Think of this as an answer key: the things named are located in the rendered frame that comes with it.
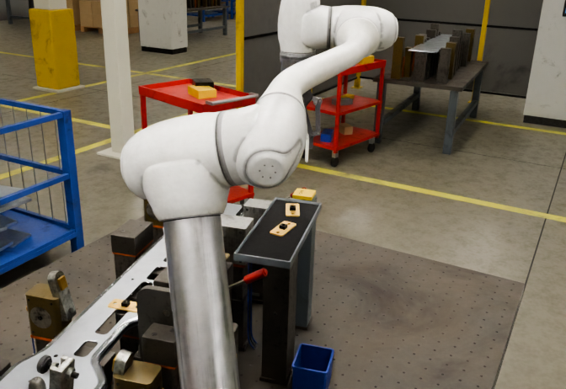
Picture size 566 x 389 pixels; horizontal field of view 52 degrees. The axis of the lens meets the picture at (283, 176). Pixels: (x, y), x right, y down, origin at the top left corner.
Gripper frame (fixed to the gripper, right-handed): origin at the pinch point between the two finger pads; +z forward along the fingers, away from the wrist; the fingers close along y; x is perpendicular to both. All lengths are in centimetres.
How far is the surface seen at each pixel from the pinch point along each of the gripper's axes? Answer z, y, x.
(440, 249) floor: 134, -102, -208
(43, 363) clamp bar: 13, 39, 75
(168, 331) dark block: 22, 24, 53
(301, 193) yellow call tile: 17.8, -2.7, -13.0
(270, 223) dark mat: 17.8, 5.8, 9.1
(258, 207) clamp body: 27.8, 11.1, -24.2
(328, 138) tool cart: 109, -34, -381
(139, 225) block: 31, 47, -14
